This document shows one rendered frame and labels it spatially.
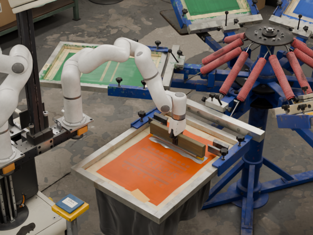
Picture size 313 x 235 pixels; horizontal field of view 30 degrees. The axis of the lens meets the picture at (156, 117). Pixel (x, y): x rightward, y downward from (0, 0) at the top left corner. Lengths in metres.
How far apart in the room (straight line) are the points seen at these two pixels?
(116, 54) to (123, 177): 0.64
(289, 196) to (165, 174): 1.65
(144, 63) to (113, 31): 3.89
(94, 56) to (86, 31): 3.88
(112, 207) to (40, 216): 0.83
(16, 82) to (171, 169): 0.94
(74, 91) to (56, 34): 3.77
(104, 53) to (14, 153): 0.65
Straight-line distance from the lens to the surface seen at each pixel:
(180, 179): 3.00
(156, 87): 2.93
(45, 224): 3.78
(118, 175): 3.02
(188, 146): 3.13
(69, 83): 2.95
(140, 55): 2.89
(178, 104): 3.01
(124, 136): 3.23
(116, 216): 3.14
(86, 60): 2.90
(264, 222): 4.23
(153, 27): 6.84
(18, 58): 2.54
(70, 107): 3.03
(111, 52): 2.84
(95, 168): 3.08
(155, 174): 3.03
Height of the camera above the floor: 2.86
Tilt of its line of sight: 33 degrees down
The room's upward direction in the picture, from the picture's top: 1 degrees clockwise
